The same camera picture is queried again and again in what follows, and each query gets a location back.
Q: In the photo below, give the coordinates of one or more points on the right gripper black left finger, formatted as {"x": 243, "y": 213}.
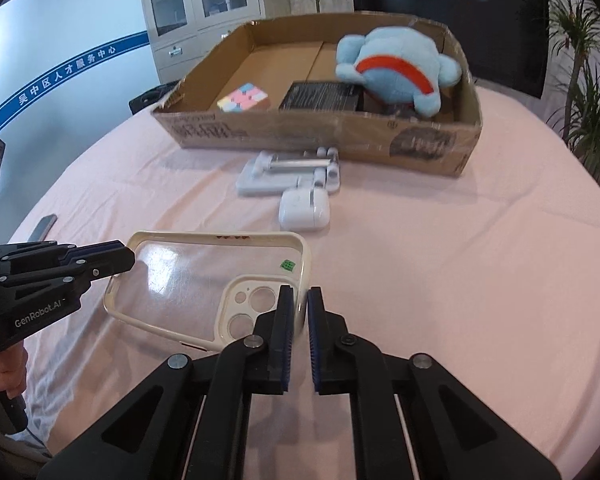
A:
{"x": 188, "y": 419}

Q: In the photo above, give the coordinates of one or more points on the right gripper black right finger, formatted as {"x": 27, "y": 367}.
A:
{"x": 410, "y": 417}

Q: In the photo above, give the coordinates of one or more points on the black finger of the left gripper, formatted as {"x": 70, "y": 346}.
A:
{"x": 95, "y": 270}
{"x": 112, "y": 251}

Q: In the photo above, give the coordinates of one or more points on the cream clear phone case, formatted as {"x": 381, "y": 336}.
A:
{"x": 205, "y": 290}

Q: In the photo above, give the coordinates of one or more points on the white folding phone stand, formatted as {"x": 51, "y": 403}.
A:
{"x": 272, "y": 173}

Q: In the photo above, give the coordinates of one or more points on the white earbuds case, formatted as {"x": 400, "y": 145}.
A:
{"x": 304, "y": 210}

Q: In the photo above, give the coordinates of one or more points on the light blue plush toy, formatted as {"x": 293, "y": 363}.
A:
{"x": 397, "y": 65}

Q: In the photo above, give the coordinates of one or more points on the person's left hand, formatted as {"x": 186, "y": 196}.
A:
{"x": 13, "y": 370}

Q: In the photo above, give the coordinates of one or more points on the dark smartphone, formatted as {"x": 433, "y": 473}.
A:
{"x": 40, "y": 232}

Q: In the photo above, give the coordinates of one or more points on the black chair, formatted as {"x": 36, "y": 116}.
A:
{"x": 151, "y": 97}

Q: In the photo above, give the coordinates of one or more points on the pastel rubik's cube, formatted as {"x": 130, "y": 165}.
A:
{"x": 247, "y": 97}

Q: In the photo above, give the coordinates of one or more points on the black flat box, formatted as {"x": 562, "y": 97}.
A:
{"x": 332, "y": 96}

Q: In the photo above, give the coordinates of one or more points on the grey metal cabinet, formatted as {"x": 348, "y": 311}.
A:
{"x": 182, "y": 32}

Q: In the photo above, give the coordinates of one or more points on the black round object in box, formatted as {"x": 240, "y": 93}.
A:
{"x": 404, "y": 111}

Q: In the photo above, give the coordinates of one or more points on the tall leafy plant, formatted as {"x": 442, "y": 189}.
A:
{"x": 574, "y": 30}

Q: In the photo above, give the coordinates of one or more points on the black tv screen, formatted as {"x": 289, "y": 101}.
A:
{"x": 505, "y": 41}

